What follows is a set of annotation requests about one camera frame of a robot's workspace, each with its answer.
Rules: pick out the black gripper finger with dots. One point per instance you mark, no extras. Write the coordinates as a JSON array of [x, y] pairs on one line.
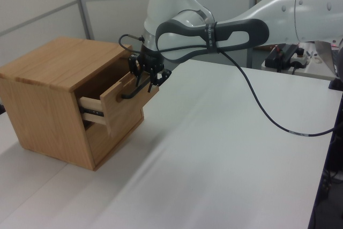
[[160, 77], [137, 69]]

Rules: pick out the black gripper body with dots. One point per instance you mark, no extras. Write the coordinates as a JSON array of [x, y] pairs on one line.
[[151, 62]]

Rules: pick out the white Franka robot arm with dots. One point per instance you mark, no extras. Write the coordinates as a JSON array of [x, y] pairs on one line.
[[308, 11]]

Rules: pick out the wooden drawer with slot pull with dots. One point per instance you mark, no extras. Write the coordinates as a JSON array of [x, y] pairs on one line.
[[120, 143]]

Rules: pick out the wooden two-drawer cabinet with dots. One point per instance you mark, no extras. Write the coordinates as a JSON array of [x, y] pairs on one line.
[[40, 111]]

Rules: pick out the black electronic device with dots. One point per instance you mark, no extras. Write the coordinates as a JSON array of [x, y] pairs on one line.
[[278, 60]]

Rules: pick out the emergency stop button box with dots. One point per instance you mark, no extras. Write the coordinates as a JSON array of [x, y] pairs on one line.
[[298, 58]]

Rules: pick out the scissors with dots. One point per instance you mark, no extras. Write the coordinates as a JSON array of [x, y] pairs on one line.
[[313, 57]]

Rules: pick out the black metal table frame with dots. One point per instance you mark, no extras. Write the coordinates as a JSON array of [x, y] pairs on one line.
[[332, 186]]

